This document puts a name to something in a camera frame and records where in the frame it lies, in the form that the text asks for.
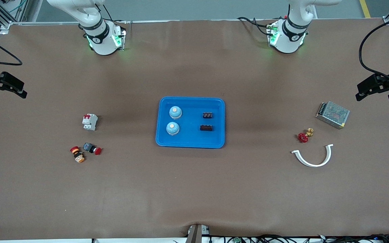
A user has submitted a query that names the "light blue bell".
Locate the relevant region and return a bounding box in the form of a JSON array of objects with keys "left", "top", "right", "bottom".
[
  {"left": 166, "top": 122, "right": 180, "bottom": 136},
  {"left": 169, "top": 106, "right": 183, "bottom": 120}
]

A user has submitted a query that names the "grey metal bracket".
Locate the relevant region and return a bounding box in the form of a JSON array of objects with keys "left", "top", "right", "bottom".
[{"left": 186, "top": 224, "right": 210, "bottom": 243}]

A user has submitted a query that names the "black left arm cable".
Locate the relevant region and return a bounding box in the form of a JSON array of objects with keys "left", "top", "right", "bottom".
[{"left": 359, "top": 13, "right": 389, "bottom": 85}]

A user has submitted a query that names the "white curved pipe clamp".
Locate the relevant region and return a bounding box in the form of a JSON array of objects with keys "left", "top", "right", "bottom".
[{"left": 291, "top": 144, "right": 334, "bottom": 168}]

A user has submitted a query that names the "white red circuit breaker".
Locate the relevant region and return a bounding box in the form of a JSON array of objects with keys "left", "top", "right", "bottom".
[{"left": 82, "top": 113, "right": 98, "bottom": 131}]

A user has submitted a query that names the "orange red push button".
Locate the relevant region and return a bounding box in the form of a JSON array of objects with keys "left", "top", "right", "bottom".
[{"left": 70, "top": 146, "right": 86, "bottom": 163}]

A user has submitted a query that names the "red emergency stop button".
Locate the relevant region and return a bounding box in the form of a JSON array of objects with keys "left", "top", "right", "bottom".
[{"left": 82, "top": 142, "right": 102, "bottom": 156}]

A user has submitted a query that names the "brass valve red handle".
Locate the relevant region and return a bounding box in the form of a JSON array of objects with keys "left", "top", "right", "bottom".
[{"left": 298, "top": 128, "right": 314, "bottom": 143}]

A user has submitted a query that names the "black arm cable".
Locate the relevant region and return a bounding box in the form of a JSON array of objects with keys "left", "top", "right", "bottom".
[
  {"left": 359, "top": 13, "right": 389, "bottom": 85},
  {"left": 0, "top": 30, "right": 23, "bottom": 66}
]

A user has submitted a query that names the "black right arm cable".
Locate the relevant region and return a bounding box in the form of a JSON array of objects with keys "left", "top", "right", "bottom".
[{"left": 0, "top": 30, "right": 23, "bottom": 66}]

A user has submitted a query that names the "black base cable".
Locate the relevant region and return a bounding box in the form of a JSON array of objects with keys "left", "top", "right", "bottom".
[{"left": 237, "top": 17, "right": 270, "bottom": 36}]

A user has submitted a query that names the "metal mesh power supply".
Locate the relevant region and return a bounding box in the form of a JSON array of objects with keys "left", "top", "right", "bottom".
[{"left": 315, "top": 101, "right": 351, "bottom": 130}]

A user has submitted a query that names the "blue plastic tray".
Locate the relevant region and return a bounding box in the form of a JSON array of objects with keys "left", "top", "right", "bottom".
[{"left": 155, "top": 97, "right": 226, "bottom": 149}]

